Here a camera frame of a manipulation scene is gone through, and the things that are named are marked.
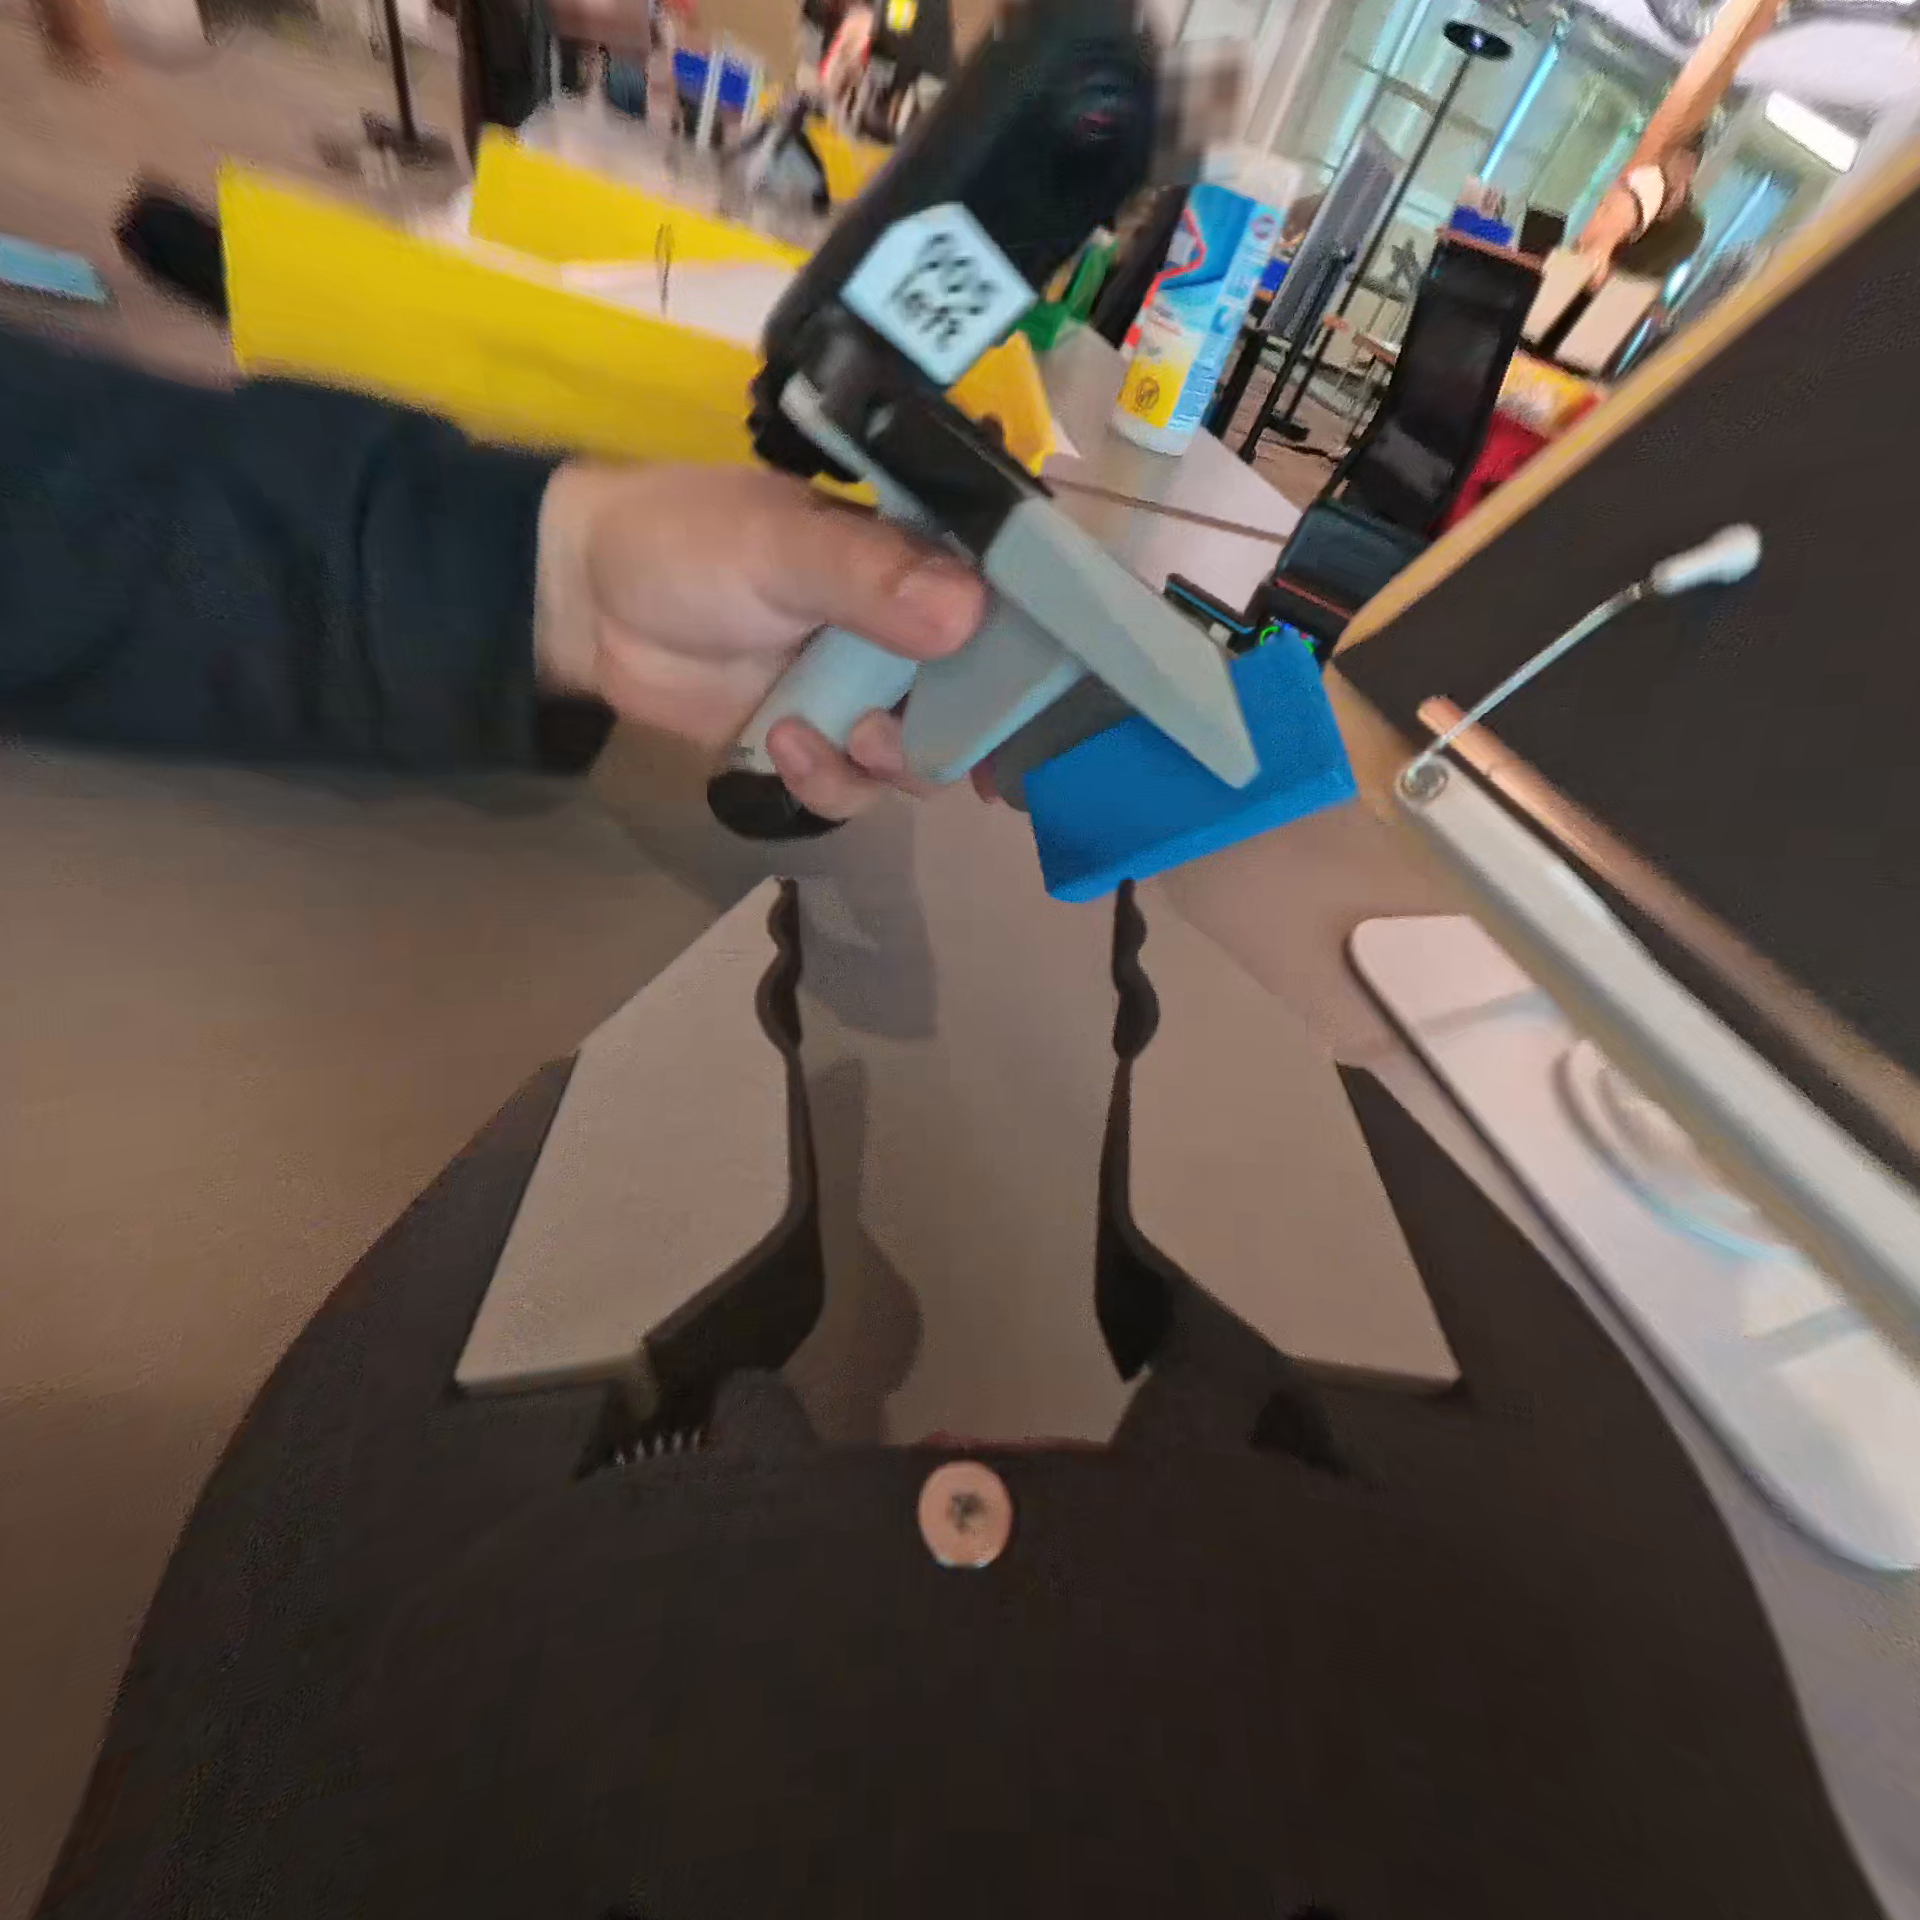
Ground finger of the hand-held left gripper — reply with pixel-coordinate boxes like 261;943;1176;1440
896;606;1128;814
981;497;1265;790

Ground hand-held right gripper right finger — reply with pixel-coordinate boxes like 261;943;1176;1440
1092;882;1461;1387

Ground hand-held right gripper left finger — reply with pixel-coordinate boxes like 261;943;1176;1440
455;878;828;1398

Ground blue foam block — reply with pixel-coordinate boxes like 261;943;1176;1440
1023;640;1360;907

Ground person's left forearm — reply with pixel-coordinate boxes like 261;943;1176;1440
0;320;619;776

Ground person's left hand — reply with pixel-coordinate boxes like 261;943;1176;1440
531;457;993;827

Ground green plastic bin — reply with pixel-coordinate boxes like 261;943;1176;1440
1031;231;1124;352

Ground disinfectant wipes canister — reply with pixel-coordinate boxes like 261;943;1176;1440
1109;179;1279;458

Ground white board stand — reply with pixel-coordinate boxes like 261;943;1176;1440
1347;735;1920;1577

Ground black mesh chair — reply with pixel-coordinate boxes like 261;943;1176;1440
1320;231;1549;533

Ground black floor lamp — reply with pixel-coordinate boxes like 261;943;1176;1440
1320;17;1516;451

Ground yellow plastic bin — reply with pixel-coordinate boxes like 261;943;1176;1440
218;127;1060;473

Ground white-tipped metal rod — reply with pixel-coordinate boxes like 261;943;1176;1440
1399;521;1765;799

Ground black wood-framed board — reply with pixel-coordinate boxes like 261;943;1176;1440
1326;143;1920;1186

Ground black camera case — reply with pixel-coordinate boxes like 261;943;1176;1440
1248;497;1429;664

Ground wooden post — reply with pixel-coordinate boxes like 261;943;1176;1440
1574;0;1787;288

